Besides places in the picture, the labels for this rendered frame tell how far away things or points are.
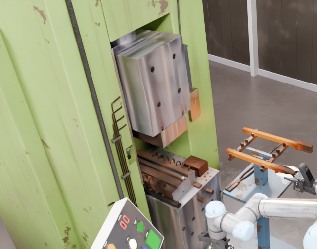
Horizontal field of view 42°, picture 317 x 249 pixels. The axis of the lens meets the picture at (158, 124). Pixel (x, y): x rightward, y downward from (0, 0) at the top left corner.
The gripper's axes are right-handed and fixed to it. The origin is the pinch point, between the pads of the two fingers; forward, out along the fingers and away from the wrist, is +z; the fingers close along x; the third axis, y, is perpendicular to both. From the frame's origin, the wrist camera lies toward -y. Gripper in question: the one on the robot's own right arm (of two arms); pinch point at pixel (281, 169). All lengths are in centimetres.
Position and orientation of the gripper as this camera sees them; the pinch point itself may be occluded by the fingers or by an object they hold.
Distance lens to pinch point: 231.6
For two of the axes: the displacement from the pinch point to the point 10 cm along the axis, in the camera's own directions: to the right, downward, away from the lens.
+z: -7.2, -2.6, 6.5
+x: 6.8, -4.7, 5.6
